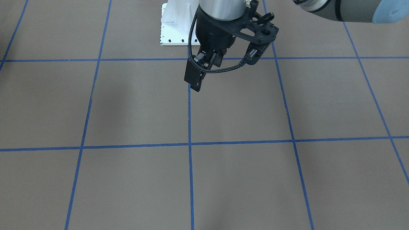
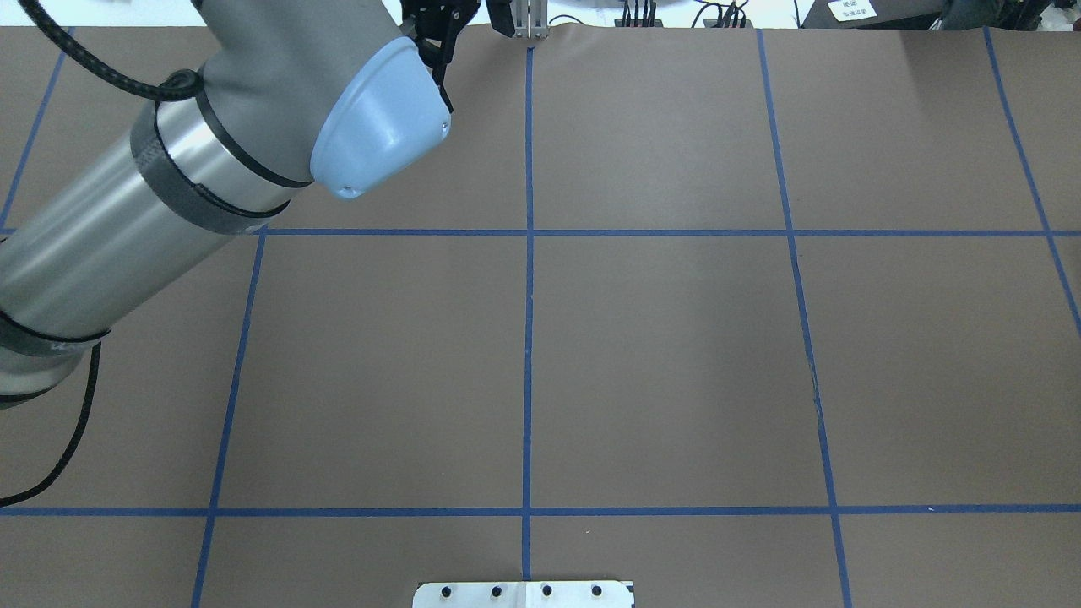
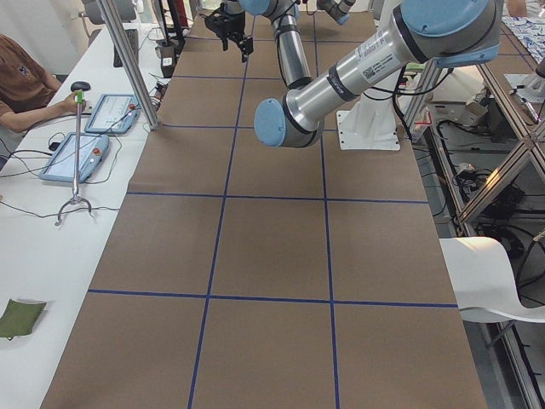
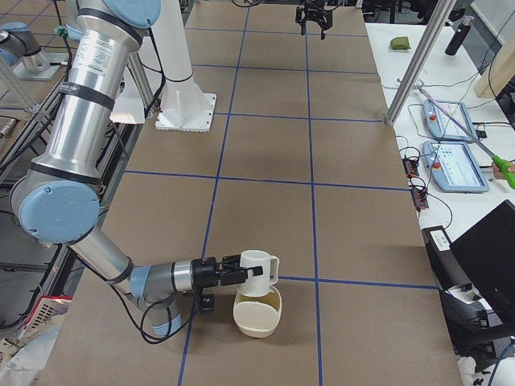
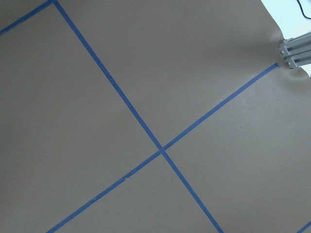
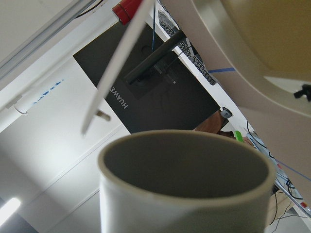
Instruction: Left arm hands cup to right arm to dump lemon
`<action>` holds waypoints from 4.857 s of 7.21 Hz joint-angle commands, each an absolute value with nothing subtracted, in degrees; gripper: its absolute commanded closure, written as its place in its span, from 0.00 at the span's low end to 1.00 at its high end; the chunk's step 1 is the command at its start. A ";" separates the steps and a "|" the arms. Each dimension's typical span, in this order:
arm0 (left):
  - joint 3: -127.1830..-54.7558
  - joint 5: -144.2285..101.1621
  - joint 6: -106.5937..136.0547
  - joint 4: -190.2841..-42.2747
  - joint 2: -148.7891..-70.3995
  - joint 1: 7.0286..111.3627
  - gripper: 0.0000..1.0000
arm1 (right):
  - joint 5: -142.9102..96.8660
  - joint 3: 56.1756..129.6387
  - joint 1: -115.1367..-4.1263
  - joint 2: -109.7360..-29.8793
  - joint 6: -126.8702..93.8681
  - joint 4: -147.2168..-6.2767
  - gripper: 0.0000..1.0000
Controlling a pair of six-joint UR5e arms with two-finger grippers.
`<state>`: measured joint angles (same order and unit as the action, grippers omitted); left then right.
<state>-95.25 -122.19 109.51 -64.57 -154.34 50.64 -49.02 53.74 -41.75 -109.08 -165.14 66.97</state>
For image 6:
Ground black keyboard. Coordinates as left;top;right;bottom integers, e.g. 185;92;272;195
158;10;217;85

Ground white mug with HOME text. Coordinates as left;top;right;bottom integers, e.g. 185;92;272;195
98;130;276;233

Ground black Huawei monitor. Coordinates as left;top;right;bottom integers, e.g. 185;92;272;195
72;21;221;134

